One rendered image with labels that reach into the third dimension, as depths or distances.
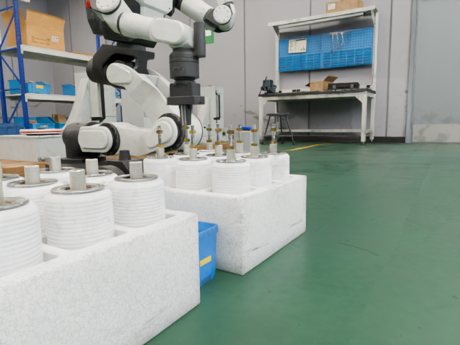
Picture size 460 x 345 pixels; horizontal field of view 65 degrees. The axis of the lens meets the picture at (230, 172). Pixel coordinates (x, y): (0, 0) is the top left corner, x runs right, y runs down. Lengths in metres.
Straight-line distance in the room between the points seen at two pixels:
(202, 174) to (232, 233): 0.18
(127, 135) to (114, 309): 1.08
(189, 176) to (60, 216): 0.44
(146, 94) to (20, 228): 1.06
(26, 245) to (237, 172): 0.50
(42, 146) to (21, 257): 2.49
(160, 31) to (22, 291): 0.83
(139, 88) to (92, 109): 1.94
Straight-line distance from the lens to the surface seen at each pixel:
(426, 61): 5.95
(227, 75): 6.96
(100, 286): 0.55
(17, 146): 3.16
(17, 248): 0.50
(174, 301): 0.68
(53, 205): 0.56
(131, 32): 1.22
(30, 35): 6.22
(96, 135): 1.64
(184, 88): 1.10
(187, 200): 0.90
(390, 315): 0.76
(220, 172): 0.86
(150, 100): 1.48
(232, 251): 0.85
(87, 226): 0.55
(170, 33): 1.11
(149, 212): 0.63
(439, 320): 0.77
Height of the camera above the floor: 0.35
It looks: 8 degrees down
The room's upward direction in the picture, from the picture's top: 1 degrees counter-clockwise
